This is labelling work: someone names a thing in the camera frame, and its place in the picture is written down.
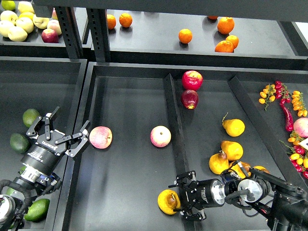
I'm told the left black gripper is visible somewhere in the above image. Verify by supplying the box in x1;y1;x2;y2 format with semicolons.
21;106;90;176

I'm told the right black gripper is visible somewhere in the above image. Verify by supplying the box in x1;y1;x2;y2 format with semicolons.
168;170;226;221

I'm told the yellow pear with brown spot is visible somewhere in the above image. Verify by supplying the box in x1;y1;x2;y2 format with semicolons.
157;189;181;215

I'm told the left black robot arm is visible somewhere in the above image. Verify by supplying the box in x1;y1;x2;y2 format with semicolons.
0;109;90;231

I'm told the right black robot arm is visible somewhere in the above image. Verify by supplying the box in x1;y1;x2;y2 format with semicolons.
171;161;308;231

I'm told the dark green avocado left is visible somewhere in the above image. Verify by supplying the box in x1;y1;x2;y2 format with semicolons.
10;133;31;154

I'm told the yellow pear with stem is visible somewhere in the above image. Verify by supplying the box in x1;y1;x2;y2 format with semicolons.
209;150;229;175

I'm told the pink apple left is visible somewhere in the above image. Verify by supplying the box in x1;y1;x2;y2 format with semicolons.
89;126;113;149

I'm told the pink apple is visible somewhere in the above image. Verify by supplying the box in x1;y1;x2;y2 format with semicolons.
89;126;113;149
150;126;171;148

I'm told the black left tray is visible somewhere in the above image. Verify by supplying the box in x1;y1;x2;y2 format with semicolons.
0;57;87;231

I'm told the black tray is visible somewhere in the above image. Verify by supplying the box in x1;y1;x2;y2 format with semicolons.
0;57;87;231
68;63;308;231

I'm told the pink apple centre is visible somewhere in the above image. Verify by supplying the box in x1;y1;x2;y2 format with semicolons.
150;126;171;148

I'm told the black centre tray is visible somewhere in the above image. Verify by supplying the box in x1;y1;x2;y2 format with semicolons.
68;63;308;231

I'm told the dark red apple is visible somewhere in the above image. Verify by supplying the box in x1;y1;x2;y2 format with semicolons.
181;90;199;110

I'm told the red apple on shelf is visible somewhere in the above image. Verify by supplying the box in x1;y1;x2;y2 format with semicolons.
41;28;59;43

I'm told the pale yellow apple front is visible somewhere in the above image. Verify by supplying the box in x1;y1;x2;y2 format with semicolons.
8;26;27;42

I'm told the bright red apple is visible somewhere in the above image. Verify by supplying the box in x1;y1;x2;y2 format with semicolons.
182;70;203;91

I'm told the red chili pepper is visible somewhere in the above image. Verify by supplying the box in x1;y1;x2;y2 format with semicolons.
280;99;294;132

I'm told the orange cherry tomato bunch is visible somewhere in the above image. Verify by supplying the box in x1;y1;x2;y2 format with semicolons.
258;84;276;111

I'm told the pink apple right edge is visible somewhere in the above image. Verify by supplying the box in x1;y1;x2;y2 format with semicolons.
294;118;308;138

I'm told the orange on shelf left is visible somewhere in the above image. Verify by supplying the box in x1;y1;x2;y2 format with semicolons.
119;13;133;28

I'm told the yellow cherry tomato bunch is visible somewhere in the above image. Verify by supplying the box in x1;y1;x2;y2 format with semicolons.
291;90;308;117

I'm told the orange at shelf front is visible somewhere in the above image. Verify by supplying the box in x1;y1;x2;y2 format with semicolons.
215;40;234;53

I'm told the orange on shelf centre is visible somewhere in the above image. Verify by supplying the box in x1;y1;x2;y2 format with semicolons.
178;28;193;44

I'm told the small orange on shelf right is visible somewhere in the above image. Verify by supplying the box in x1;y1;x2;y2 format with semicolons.
226;35;239;49

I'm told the large orange on shelf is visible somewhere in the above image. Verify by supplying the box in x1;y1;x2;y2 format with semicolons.
217;17;235;35

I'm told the black shelf post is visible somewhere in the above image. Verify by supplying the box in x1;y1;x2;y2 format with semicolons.
86;8;111;63

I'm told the orange behind post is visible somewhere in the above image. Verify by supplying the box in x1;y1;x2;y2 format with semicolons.
107;14;116;30

